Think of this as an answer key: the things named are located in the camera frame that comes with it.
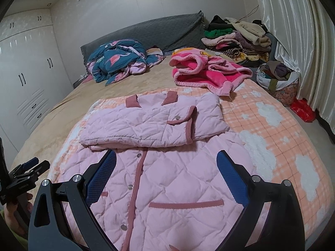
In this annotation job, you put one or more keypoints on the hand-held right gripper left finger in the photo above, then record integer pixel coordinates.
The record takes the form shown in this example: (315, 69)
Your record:
(102, 175)

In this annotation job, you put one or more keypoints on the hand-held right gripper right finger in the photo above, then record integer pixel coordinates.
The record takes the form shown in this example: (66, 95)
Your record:
(233, 177)

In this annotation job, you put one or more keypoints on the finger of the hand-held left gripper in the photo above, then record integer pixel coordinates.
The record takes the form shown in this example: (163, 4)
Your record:
(27, 165)
(39, 171)

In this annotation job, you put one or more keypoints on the pink quilted jacket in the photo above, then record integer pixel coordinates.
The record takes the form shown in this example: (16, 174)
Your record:
(162, 188)

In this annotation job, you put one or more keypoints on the pile of folded clothes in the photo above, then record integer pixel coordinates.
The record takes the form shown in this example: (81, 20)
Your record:
(240, 39)

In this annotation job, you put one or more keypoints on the person's left hand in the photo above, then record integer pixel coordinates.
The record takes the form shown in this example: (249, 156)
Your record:
(13, 214)

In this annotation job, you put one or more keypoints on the peach plaid cloud blanket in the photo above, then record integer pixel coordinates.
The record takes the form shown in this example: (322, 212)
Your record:
(274, 130)

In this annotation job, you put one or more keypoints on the beige bed sheet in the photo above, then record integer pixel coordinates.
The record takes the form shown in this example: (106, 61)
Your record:
(78, 96)

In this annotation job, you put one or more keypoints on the white wardrobe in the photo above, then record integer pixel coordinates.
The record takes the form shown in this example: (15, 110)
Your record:
(28, 78)

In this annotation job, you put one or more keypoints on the red plastic bag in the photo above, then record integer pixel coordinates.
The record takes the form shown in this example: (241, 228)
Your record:
(303, 109)

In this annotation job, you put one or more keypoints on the floral fabric laundry basket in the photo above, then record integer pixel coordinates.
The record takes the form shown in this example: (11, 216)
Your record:
(285, 89)

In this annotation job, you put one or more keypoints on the pink fleece blanket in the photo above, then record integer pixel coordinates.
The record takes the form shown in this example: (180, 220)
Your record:
(204, 75)

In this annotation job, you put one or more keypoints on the blue flamingo print quilt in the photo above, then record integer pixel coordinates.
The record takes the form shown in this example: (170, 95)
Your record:
(112, 60)

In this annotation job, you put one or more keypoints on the shiny white curtain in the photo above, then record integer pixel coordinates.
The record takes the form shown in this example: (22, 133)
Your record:
(293, 44)

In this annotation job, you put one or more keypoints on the grey padded headboard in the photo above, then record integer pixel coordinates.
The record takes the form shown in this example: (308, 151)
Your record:
(162, 31)

